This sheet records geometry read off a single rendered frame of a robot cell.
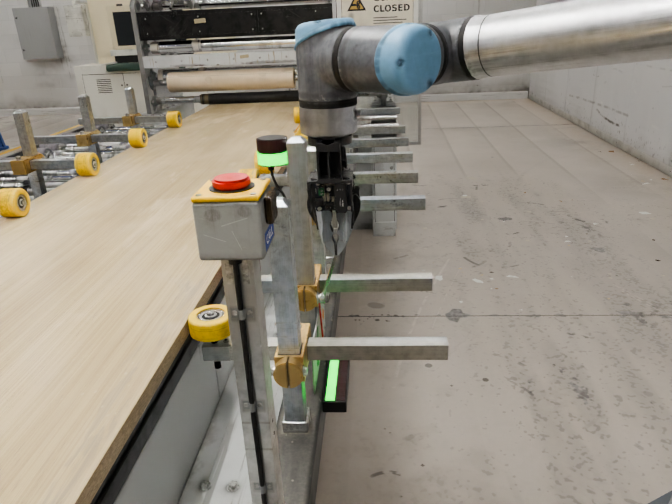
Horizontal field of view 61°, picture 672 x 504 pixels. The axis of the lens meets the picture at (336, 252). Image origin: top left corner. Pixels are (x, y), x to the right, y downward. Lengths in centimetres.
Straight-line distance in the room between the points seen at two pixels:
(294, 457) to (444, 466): 108
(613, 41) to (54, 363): 90
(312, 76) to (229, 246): 36
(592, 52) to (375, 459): 155
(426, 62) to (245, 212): 35
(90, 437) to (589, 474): 164
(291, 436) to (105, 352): 35
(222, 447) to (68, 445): 43
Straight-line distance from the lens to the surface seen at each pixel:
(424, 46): 81
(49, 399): 92
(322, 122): 88
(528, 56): 84
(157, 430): 99
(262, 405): 71
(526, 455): 213
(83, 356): 101
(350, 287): 124
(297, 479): 99
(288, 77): 368
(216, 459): 117
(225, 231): 59
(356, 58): 81
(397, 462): 204
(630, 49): 80
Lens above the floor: 138
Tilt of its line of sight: 22 degrees down
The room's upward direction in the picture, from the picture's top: 3 degrees counter-clockwise
